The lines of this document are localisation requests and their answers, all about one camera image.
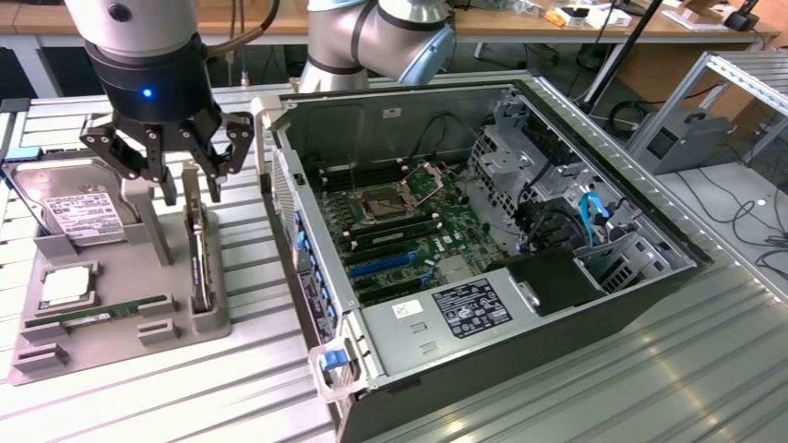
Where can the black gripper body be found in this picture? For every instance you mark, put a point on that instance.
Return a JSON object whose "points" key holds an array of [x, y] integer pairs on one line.
{"points": [[153, 83]]}

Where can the Nvidia graphics card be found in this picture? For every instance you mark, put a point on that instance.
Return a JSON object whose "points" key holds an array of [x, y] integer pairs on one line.
{"points": [[197, 240]]}

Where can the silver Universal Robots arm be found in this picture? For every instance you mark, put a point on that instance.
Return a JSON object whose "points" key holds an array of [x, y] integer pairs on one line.
{"points": [[344, 37]]}

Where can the silver hard disk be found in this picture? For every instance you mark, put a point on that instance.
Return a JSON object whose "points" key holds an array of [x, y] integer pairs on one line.
{"points": [[73, 207]]}

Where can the thin metal locking lever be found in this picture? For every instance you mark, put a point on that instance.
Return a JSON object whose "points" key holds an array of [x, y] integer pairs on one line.
{"points": [[353, 180]]}

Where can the wooden desk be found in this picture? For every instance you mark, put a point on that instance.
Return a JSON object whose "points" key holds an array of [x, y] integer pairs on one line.
{"points": [[541, 28], [31, 25]]}

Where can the CPU socket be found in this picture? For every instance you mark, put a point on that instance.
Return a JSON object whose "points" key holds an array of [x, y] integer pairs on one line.
{"points": [[381, 203]]}

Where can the silver CPU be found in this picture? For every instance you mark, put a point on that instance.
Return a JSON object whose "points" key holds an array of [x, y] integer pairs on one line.
{"points": [[67, 286]]}

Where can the grey plastic parts rack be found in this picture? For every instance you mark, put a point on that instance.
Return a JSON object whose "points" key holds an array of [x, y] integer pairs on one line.
{"points": [[123, 295]]}

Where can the metal socket cover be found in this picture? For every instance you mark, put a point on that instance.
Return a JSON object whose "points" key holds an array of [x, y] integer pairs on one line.
{"points": [[421, 182]]}

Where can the black RAM stick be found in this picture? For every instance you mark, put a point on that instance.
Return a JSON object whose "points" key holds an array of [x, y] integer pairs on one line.
{"points": [[393, 233]]}

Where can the green RAM stick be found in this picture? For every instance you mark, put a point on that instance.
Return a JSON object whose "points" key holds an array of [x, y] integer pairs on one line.
{"points": [[99, 314]]}

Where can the green motherboard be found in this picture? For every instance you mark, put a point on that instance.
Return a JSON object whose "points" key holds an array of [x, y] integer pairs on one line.
{"points": [[455, 226]]}

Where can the silver metal disk bay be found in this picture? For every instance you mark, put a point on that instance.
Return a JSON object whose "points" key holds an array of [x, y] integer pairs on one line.
{"points": [[511, 161]]}

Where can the silver chipset heatsink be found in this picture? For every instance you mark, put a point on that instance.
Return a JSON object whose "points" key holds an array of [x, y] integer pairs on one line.
{"points": [[456, 268]]}

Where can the blue case latch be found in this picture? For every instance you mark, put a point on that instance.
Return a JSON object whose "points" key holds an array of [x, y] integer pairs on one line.
{"points": [[332, 360]]}

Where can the silver power supply unit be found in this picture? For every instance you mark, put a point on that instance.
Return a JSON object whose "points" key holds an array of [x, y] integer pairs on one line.
{"points": [[431, 332]]}

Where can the orange small object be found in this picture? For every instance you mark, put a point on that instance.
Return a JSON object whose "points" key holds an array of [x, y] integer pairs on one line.
{"points": [[553, 16]]}

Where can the black tripod pole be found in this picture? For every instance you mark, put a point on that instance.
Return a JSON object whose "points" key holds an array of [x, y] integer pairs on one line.
{"points": [[621, 51]]}

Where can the white box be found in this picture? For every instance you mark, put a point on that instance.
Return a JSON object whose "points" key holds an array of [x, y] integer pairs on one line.
{"points": [[605, 18]]}

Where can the black open PC case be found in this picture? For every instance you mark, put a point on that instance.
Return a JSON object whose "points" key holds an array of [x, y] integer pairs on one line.
{"points": [[553, 332]]}

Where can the perforated metal disk bay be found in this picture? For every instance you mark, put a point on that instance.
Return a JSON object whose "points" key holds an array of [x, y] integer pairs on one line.
{"points": [[621, 272]]}

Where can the black desk device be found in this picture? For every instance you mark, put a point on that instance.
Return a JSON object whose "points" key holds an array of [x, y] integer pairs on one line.
{"points": [[741, 20]]}

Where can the aluminium profile frame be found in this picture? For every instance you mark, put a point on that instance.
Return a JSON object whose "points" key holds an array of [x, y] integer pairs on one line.
{"points": [[683, 87]]}

